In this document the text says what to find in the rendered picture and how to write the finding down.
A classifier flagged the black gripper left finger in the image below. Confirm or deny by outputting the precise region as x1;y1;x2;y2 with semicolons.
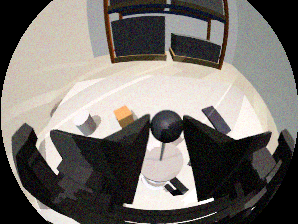
49;113;150;204

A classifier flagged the brown cube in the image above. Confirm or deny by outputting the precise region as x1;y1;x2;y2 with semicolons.
113;104;134;129

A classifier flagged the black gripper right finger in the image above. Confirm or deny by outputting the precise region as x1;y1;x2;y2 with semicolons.
182;115;273;201

